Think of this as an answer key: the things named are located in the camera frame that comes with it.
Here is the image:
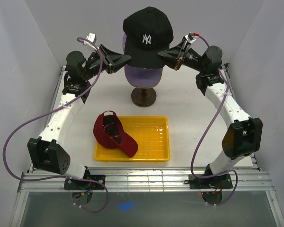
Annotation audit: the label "black cap red trim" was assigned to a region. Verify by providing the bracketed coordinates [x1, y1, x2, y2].
[123, 6, 174, 69]

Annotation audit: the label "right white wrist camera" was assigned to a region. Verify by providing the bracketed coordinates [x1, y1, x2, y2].
[184, 33, 199, 44]

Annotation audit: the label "yellow plastic tray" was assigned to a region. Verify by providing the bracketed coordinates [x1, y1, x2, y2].
[94, 116, 170, 162]

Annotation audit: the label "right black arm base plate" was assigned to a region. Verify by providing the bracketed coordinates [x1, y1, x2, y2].
[184, 174, 233, 189]

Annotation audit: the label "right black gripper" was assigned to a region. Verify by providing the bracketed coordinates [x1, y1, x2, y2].
[156, 40, 205, 73]

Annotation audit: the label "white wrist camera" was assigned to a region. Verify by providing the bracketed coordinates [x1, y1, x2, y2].
[83, 33, 97, 52]
[184, 33, 199, 44]

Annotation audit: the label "purple cable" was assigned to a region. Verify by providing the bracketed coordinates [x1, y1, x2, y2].
[182, 35, 239, 208]
[2, 36, 109, 213]

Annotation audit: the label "aluminium frame rail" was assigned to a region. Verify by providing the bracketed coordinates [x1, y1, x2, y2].
[18, 63, 275, 192]

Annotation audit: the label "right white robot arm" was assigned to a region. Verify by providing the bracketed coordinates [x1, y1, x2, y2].
[158, 34, 263, 188]

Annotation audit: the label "dark wooden mannequin stand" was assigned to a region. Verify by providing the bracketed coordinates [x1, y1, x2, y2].
[131, 87, 157, 107]

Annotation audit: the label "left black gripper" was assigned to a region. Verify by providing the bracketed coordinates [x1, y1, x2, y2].
[82, 44, 131, 81]

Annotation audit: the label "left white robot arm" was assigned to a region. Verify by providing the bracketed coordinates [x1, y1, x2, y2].
[27, 44, 131, 189]

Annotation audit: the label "purple LA cap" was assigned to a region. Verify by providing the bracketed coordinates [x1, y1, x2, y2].
[121, 33, 163, 88]

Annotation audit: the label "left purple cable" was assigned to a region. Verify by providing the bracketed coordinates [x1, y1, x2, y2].
[2, 36, 109, 213]

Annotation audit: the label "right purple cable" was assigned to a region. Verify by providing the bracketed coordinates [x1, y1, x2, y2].
[182, 35, 239, 208]

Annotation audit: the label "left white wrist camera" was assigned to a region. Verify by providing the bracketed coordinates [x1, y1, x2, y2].
[83, 33, 97, 52]

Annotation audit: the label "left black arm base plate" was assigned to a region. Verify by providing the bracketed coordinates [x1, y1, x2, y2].
[63, 175, 106, 190]

